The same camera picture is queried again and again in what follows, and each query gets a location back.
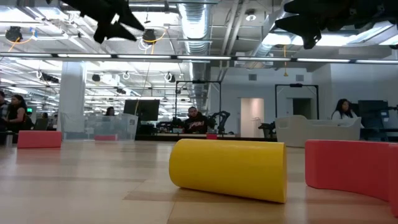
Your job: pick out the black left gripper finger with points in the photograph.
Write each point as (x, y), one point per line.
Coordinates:
(118, 32)
(127, 17)

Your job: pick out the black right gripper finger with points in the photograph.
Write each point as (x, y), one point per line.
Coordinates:
(303, 7)
(298, 24)

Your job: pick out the red screwdriver-like object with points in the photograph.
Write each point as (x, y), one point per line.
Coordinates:
(211, 136)

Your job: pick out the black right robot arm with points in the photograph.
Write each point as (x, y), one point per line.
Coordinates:
(384, 12)

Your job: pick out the black background robot arm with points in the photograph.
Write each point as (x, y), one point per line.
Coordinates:
(268, 127)
(222, 119)

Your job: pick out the white building column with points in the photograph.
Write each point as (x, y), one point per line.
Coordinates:
(71, 93)

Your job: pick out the person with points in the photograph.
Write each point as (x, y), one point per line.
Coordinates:
(110, 111)
(343, 110)
(17, 116)
(2, 109)
(196, 124)

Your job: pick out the black monitor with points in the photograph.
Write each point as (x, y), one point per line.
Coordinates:
(141, 109)

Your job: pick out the overhead light bar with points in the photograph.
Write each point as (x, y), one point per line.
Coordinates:
(202, 58)

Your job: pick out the clear plastic bin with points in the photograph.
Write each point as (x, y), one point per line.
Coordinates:
(102, 126)

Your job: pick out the white door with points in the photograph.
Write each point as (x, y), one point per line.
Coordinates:
(252, 116)

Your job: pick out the light grey plastic bin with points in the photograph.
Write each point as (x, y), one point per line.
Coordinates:
(311, 132)

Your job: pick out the dark blue cabinet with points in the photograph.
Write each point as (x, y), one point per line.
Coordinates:
(373, 118)

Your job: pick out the background work table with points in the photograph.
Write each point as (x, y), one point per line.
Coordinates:
(174, 136)

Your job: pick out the red rectangular block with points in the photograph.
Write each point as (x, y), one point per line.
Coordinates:
(39, 139)

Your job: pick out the red arch block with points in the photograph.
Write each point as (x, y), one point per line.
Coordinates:
(345, 168)

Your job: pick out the yellow cylinder block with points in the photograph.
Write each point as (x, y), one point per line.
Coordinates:
(230, 169)

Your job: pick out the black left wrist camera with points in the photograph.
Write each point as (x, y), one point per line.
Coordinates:
(100, 34)

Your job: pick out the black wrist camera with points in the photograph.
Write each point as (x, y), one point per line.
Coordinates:
(311, 40)
(100, 34)

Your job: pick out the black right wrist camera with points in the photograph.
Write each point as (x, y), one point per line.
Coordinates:
(311, 40)

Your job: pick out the silver smooth ventilation duct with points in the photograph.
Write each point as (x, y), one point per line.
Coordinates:
(270, 31)

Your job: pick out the black frame stand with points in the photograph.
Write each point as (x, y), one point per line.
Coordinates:
(295, 85)
(199, 81)

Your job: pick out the silver ribbed ventilation duct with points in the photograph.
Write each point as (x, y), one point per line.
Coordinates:
(195, 21)

